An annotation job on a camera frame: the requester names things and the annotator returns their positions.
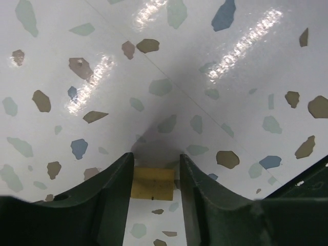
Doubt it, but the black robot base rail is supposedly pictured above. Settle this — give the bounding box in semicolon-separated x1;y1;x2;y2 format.
266;156;328;198

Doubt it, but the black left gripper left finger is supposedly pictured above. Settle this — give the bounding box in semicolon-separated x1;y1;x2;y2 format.
1;153;134;245

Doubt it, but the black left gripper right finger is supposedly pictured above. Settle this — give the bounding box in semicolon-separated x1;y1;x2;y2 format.
179;154;327;245

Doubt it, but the small tan eraser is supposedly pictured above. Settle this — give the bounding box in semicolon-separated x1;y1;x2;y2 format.
131;167;175;201

